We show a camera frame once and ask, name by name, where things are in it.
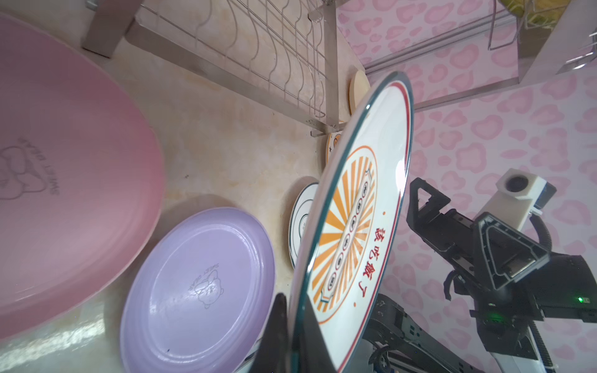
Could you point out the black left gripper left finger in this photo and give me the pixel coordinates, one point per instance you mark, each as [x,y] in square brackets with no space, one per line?
[271,357]

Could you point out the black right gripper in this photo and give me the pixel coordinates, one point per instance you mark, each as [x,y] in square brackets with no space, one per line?
[488,249]

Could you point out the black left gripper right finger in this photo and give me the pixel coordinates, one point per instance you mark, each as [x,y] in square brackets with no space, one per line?
[313,355]

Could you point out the white plate orange sunburst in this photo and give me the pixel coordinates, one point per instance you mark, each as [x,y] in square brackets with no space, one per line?
[353,220]

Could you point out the green rimmed woven bamboo plate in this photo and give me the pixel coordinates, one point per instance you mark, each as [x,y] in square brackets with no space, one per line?
[537,11]

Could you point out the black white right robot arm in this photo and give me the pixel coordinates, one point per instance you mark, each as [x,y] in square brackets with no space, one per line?
[564,288]

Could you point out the stainless steel dish rack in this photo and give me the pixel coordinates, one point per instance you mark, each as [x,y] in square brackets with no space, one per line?
[298,57]

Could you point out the purple bear plate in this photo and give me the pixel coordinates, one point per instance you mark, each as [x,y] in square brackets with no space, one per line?
[201,299]

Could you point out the white plate dark rim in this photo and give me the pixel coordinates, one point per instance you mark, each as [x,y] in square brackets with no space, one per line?
[298,219]

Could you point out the orange rimmed star plate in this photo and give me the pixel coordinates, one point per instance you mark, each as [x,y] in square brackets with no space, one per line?
[331,143]

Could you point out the cream round plate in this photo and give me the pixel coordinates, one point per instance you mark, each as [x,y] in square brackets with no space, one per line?
[358,88]

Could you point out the pink bear plate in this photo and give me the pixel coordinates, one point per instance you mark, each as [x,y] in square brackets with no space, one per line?
[82,178]

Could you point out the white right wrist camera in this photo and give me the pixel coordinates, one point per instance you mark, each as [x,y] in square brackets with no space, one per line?
[519,194]

